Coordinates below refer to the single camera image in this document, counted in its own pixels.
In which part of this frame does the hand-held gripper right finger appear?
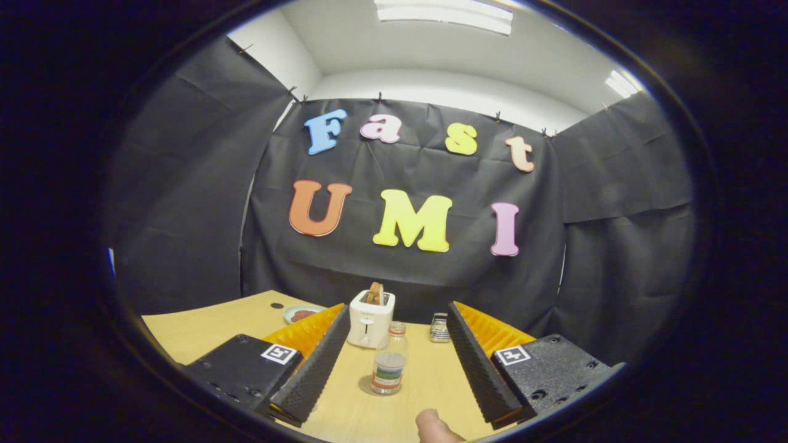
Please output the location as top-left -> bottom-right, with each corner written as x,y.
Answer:
446,301 -> 627,430

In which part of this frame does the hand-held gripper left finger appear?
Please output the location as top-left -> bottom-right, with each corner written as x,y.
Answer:
183,303 -> 352,428

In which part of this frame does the clear plastic juice bottle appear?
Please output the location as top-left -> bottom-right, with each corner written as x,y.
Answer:
371,321 -> 409,395

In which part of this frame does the pale green plate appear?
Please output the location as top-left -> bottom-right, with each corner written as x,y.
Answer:
283,305 -> 327,325

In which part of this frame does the wooden table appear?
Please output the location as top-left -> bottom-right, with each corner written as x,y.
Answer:
142,290 -> 536,443

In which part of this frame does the white toaster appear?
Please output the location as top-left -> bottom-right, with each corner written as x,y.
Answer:
347,289 -> 396,349

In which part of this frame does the small ceiling light panel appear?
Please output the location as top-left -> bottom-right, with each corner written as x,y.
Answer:
605,70 -> 641,99

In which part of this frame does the long ceiling light panel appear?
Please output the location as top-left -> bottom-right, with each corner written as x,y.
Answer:
374,0 -> 513,36

